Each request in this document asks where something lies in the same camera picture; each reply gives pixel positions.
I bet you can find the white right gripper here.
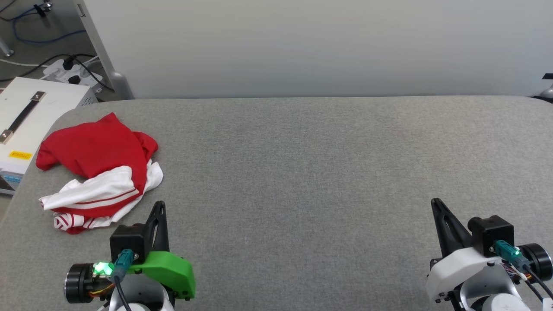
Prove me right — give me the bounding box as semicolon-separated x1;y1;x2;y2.
426;198;553;303

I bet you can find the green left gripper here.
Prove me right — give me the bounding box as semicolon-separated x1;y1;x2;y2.
65;201;196;303

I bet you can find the red and white hooded garment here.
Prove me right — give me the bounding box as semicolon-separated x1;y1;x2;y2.
35;112;164;235

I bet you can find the white equipment box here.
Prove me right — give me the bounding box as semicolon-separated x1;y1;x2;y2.
0;77;98;196

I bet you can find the white power strip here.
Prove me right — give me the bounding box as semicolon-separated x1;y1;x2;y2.
43;58;104;94

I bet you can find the white partition panel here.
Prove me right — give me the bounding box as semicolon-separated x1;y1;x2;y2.
73;0;553;100

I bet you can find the black clamp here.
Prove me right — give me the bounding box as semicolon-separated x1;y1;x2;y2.
33;0;53;18

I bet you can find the right camera cable teal plug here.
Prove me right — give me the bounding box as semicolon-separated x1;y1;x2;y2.
494;241;553;299

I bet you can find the black strap handle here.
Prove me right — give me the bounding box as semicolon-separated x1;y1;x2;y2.
0;92;46;144

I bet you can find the black power cable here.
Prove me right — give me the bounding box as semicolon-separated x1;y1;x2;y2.
0;53;114;92

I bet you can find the white cable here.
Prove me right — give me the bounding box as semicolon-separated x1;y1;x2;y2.
0;58;46;68

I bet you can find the blue cable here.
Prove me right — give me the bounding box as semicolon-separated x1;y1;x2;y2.
12;16;87;45

